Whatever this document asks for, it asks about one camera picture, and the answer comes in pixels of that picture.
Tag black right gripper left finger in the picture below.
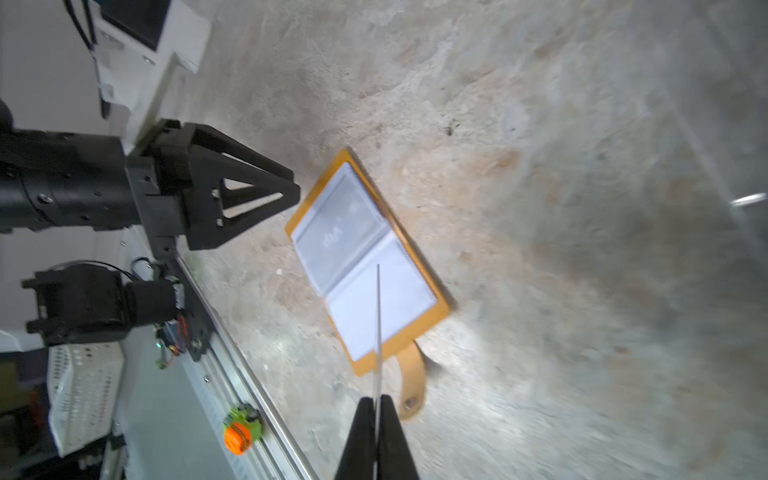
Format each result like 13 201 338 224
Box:
334 397 376 480

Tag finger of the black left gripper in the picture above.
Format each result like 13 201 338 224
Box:
179 123 295 186
184 173 300 251

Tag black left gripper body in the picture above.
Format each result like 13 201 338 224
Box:
125 119 191 258

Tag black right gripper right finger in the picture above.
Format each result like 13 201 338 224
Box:
377 395 419 480

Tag black VIP card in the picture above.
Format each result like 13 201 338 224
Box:
292 172 385 296
373 264 383 423

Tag yellow leather card holder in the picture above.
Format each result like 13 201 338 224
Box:
285 149 451 421

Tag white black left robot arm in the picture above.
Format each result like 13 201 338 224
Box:
1 108 300 347

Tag green orange connector block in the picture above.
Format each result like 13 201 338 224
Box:
223 403 263 456

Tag white perforated basket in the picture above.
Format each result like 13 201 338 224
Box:
47 342 125 457

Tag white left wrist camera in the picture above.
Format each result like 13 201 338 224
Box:
63 1 212 120

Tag aluminium front rail frame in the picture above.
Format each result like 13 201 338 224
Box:
113 260 319 479

